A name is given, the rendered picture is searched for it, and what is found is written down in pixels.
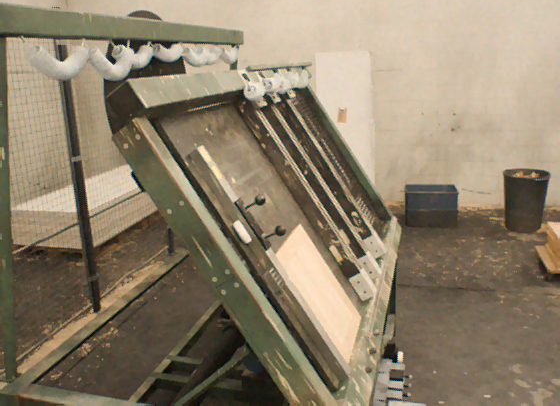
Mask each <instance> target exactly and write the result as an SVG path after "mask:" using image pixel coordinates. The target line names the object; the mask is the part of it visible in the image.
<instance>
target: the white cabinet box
mask: <svg viewBox="0 0 560 406"><path fill-rule="evenodd" d="M315 70H316V97H317V98H318V99H319V100H320V102H321V103H322V105H323V107H324V108H325V110H326V112H327V113H328V115H329V116H330V117H331V119H332V120H333V122H334V123H335V126H336V127H337V129H338V130H339V132H340V133H341V135H342V136H343V137H344V140H345V142H346V143H347V145H349V147H350V148H351V150H352V151H353V153H354V155H355V157H356V158H357V160H358V161H359V163H360V164H361V165H362V167H363V170H364V171H365V173H366V174H367V175H368V177H369V178H370V180H371V181H372V183H373V185H374V104H375V51H367V50H358V51H340V52H322V53H315Z"/></svg>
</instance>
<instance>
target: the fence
mask: <svg viewBox="0 0 560 406"><path fill-rule="evenodd" d="M201 149H204V150H205V152H206V153H207V155H209V154H208V152H207V151H206V149H205V148H204V146H203V145H201V146H200V147H197V148H196V149H194V150H193V151H192V152H191V153H190V154H189V155H190V156H191V157H192V160H193V162H194V163H195V164H196V165H197V167H198V168H199V170H200V172H201V174H202V175H203V177H204V178H205V180H206V181H207V183H209V185H210V188H211V189H212V191H213V192H214V193H215V194H216V196H217V197H218V199H219V202H220V203H221V204H222V205H223V207H224V208H225V210H226V211H227V212H228V213H229V216H230V218H231V219H232V221H233V222H234V223H235V222H238V221H239V222H240V223H241V224H242V226H243V227H244V229H245V230H246V232H248V235H249V237H250V239H251V241H249V242H248V245H249V247H250V248H251V250H252V251H253V252H254V253H255V255H256V256H257V258H258V260H259V261H260V263H261V264H262V266H263V267H264V269H265V270H266V271H268V270H270V269H272V268H273V269H274V270H275V271H276V272H277V274H278V277H279V278H280V279H281V280H282V282H283V284H284V285H283V287H282V288H281V289H280V290H279V291H280V293H281V294H282V296H283V297H284V298H285V299H286V301H287V304H288V305H289V306H290V307H291V309H292V310H293V312H294V313H295V314H296V317H297V319H298V320H299V322H301V324H302V325H303V327H304V328H305V330H306V332H307V333H308V335H309V336H310V338H311V339H312V340H313V341H314V344H315V346H317V348H318V349H319V351H320V352H321V354H322V356H323V357H324V359H325V360H326V362H328V364H329V365H330V367H331V369H332V370H333V372H334V373H335V375H336V376H337V377H338V378H339V381H341V380H343V379H346V378H347V377H349V375H350V371H351V368H350V367H349V366H348V363H347V361H345V359H344V358H343V356H342V355H341V353H340V351H339V350H338V348H337V347H336V346H335V345H334V343H333V342H332V339H331V338H330V337H329V335H328V334H327V332H326V331H325V330H324V329H323V325H322V324H321V322H319V320H318V319H317V317H316V316H315V314H314V312H313V311H312V309H311V308H310V306H309V305H308V304H307V303H306V300H305V298H304V297H303V296H302V295H301V293H300V292H299V290H298V289H297V287H296V285H295V284H294V282H293V280H292V279H291V278H290V277H289V275H288V274H287V271H286V270H285V269H284V267H283V266H282V264H281V263H280V261H279V260H278V258H277V256H276V255H275V253H274V252H273V251H272V250H271V248H269V249H268V251H265V250H264V248H263V247H262V245H261V244H260V242H259V241H258V239H257V237H256V235H255V234H254V232H252V230H251V229H250V227H249V226H248V223H247V222H246V221H245V219H244V218H243V216H242V215H241V213H240V212H239V211H238V208H237V207H236V205H235V204H234V202H235V201H237V200H238V197H237V196H236V194H235V193H234V192H233V190H232V189H231V187H230V186H229V183H228V182H227V181H226V179H225V178H224V176H223V175H222V173H220V171H219V168H218V167H217V165H216V164H215V163H214V162H213V160H212V159H211V157H210V155H209V157H210V160H211V161H210V162H209V163H208V161H207V160H206V158H205V157H204V155H202V153H201ZM214 165H215V166H216V168H217V169H218V171H219V173H220V175H221V176H222V178H221V179H220V180H219V177H218V176H217V174H215V172H214V171H213V169H212V168H211V167H212V166H214Z"/></svg>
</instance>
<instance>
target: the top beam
mask: <svg viewBox="0 0 560 406"><path fill-rule="evenodd" d="M243 70H245V71H246V73H248V75H249V77H250V80H251V81H252V82H253V83H259V78H258V77H257V75H256V74H255V72H248V71H247V70H246V69H243ZM291 70H292V71H291V72H290V73H292V72H293V74H289V75H296V73H298V76H301V72H302V71H304V70H302V68H301V67H298V68H291ZM236 71H240V70H231V71H221V72H209V73H198V74H187V75H175V76H164V77H153V78H140V79H129V80H126V81H125V82H123V83H122V84H121V86H120V87H118V88H117V89H115V90H114V91H113V92H112V93H111V94H110V95H109V96H108V97H107V98H106V99H107V101H108V103H109V104H110V106H112V107H111V108H112V109H113V111H114V112H115V114H117V116H118V119H119V120H120V122H122V123H123V125H126V124H128V123H129V122H130V121H132V120H133V119H134V118H136V116H139V115H143V114H145V116H146V118H147V119H148V120H151V119H155V118H159V117H163V116H167V115H170V114H175V113H178V112H182V111H186V110H190V109H198V108H202V107H206V106H210V105H213V104H218V103H221V102H225V101H230V100H233V99H241V98H244V97H245V95H244V90H245V88H246V86H245V85H244V83H243V82H242V81H241V80H240V76H239V75H238V73H236ZM262 72H263V73H264V75H265V76H266V78H267V79H268V78H272V76H274V74H275V73H274V72H273V71H272V70H270V71H262ZM296 76H297V75H296Z"/></svg>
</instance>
